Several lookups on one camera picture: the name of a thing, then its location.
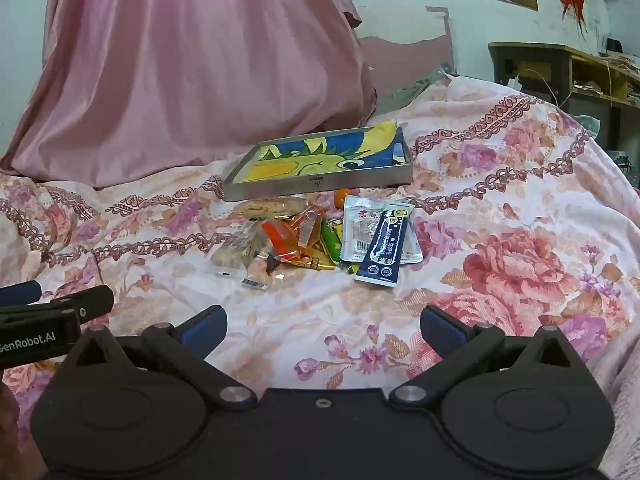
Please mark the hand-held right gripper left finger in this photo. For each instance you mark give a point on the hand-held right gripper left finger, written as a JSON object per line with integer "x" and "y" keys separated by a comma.
{"x": 207, "y": 329}

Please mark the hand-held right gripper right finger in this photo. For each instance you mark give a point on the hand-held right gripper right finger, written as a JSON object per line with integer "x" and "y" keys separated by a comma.
{"x": 441, "y": 329}

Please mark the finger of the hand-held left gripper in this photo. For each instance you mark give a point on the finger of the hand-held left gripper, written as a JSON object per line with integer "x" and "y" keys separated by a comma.
{"x": 92, "y": 300}
{"x": 20, "y": 292}

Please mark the clear rice cracker packet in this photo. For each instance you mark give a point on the clear rice cracker packet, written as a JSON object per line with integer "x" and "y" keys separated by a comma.
{"x": 270, "y": 207}
{"x": 237, "y": 255}

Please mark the clear packet with dark candy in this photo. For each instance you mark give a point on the clear packet with dark candy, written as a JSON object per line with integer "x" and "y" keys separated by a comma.
{"x": 265, "y": 267}

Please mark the dark blue toothpaste box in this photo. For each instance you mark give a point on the dark blue toothpaste box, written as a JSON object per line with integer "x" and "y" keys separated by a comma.
{"x": 385, "y": 245}

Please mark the orange snack packet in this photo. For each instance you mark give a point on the orange snack packet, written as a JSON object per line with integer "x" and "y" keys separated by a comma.
{"x": 310, "y": 227}
{"x": 278, "y": 236}

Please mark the gold snack packet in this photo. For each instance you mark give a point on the gold snack packet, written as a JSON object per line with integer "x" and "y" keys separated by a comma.
{"x": 312, "y": 261}

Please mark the white snack packet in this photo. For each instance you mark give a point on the white snack packet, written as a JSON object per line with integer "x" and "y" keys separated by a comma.
{"x": 359, "y": 232}

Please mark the green white tube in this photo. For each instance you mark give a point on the green white tube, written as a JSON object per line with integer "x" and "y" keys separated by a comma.
{"x": 331, "y": 241}

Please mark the mandarin orange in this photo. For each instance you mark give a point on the mandarin orange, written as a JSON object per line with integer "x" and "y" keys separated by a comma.
{"x": 343, "y": 199}

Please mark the grey metal tray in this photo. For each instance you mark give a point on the grey metal tray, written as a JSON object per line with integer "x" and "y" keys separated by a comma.
{"x": 320, "y": 182}

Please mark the floral bedsheet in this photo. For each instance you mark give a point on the floral bedsheet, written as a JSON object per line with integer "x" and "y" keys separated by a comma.
{"x": 500, "y": 185}

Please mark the painted paper sheet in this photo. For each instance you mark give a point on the painted paper sheet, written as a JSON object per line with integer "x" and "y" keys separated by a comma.
{"x": 320, "y": 152}

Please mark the grey cloth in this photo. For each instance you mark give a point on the grey cloth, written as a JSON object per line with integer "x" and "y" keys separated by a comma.
{"x": 415, "y": 87}

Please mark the pink satin quilt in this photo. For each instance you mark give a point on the pink satin quilt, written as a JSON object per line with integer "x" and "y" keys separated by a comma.
{"x": 175, "y": 60}

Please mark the wooden shelf unit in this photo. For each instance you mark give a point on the wooden shelf unit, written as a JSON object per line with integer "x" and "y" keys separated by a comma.
{"x": 555, "y": 60}

